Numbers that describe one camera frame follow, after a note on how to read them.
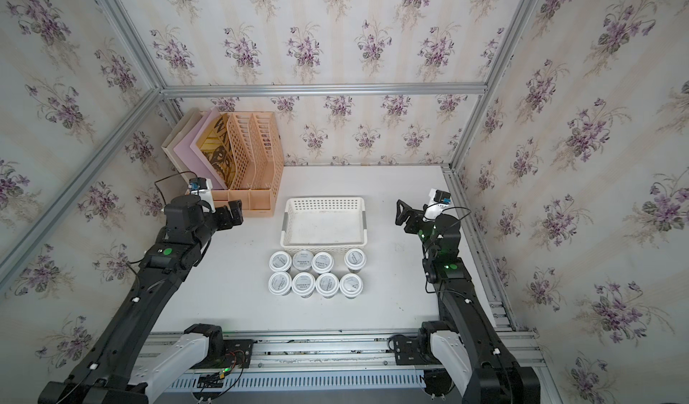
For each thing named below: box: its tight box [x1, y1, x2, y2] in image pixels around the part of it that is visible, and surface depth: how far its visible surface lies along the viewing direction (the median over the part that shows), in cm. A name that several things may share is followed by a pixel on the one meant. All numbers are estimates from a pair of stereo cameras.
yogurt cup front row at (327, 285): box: [314, 272, 341, 299], surface depth 81 cm
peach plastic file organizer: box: [211, 111, 285, 218], surface depth 109 cm
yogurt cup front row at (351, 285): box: [339, 272, 364, 299], surface depth 81 cm
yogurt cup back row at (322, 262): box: [311, 251, 335, 274], surface depth 86 cm
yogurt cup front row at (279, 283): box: [267, 271, 293, 296], surface depth 81 cm
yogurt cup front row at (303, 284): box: [290, 272, 316, 299], surface depth 81 cm
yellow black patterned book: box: [190, 106, 235, 190], surface depth 101 cm
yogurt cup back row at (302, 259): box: [292, 249, 314, 272], surface depth 88 cm
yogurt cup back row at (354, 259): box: [343, 247, 367, 274], surface depth 87 cm
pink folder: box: [173, 106, 228, 192], surface depth 92 cm
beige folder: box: [160, 107, 204, 183], surface depth 90 cm
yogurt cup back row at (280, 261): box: [268, 250, 293, 273], surface depth 86 cm
